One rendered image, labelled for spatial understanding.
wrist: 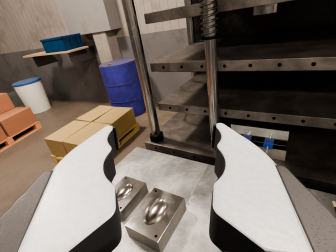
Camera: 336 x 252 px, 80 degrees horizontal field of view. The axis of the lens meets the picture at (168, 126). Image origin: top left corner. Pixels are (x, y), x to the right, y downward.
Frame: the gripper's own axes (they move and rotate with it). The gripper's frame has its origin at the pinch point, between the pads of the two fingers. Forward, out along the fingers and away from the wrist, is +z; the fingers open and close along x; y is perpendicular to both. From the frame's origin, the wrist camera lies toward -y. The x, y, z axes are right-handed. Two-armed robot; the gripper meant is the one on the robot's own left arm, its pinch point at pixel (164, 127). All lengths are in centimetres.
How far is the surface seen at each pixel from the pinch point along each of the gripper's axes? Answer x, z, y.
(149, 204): -8, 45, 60
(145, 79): -12, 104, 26
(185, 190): 8, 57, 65
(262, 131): 47, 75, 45
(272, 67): 45, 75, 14
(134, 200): -15, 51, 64
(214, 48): 22, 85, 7
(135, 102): -55, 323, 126
